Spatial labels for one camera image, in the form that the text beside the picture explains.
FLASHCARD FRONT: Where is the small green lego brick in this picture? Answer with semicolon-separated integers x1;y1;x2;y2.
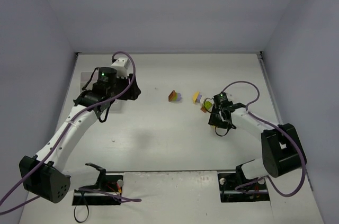
203;101;213;111

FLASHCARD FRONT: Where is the small brown lego brick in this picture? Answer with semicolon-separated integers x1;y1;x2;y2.
200;107;207;113

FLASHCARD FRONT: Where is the white lavender lego brick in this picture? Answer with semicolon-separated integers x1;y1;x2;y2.
195;94;206;106

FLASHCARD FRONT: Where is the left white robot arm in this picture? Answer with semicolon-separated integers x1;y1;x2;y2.
19;67;141;203

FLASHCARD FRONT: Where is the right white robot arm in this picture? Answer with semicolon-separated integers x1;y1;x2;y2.
208;92;307;182

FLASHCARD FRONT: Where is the right white compartment tray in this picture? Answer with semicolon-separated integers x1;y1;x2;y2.
109;100;125;113

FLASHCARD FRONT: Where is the yellow curved lego brick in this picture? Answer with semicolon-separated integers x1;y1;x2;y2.
192;92;201;104

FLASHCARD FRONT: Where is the brown sloped lego brick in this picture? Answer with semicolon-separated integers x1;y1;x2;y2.
168;90;177;102

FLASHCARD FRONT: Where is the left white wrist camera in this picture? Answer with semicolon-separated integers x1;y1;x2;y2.
111;58;131;78

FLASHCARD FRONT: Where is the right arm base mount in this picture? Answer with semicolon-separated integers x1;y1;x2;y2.
217;172;270;203

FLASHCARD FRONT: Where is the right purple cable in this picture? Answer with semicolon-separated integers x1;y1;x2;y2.
221;80;308;198

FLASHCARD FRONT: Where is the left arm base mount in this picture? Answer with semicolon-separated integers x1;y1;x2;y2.
72;163;124;206

